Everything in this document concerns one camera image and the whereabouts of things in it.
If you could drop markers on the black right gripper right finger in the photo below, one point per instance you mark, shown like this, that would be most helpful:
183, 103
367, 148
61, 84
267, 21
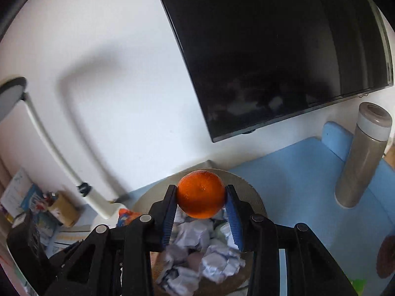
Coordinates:
310, 267

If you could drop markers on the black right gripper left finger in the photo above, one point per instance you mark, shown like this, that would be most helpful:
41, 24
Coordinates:
116, 261

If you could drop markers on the white paper ball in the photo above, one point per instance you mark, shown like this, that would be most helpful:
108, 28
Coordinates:
195, 234
178, 281
220, 262
175, 256

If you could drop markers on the orange fruit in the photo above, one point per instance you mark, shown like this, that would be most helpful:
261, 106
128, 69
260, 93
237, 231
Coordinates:
201, 194

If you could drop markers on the patterned woven table mat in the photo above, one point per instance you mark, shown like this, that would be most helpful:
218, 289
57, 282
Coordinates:
64, 237

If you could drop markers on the blue desk pad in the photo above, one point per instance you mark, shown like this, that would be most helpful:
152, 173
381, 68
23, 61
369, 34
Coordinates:
297, 184

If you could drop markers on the grey thermos bottle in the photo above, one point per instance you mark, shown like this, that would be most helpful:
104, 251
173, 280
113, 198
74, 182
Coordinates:
370, 139

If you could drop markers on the white desk lamp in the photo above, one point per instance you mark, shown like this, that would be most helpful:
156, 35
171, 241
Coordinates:
13, 91

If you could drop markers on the black wall television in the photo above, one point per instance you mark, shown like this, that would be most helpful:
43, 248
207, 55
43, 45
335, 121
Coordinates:
257, 62

